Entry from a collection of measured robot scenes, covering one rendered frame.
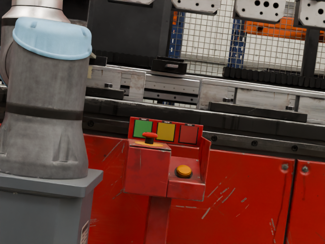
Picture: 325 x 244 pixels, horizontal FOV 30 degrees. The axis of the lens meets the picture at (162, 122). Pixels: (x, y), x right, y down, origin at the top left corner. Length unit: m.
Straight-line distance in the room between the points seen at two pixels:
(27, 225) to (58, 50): 0.25
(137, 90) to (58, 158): 1.01
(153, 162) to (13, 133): 0.64
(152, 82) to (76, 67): 1.26
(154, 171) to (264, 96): 0.58
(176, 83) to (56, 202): 1.34
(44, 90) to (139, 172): 0.64
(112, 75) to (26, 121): 1.01
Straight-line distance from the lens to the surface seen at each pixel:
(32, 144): 0.88
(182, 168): 1.56
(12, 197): 0.88
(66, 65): 0.89
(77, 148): 0.91
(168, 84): 2.15
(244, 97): 1.92
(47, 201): 0.87
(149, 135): 1.52
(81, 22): 1.93
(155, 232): 1.57
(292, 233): 1.88
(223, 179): 1.81
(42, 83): 0.88
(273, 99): 1.94
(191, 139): 1.64
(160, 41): 2.43
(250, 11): 1.92
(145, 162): 1.48
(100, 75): 1.89
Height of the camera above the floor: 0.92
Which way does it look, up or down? 3 degrees down
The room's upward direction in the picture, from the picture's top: 7 degrees clockwise
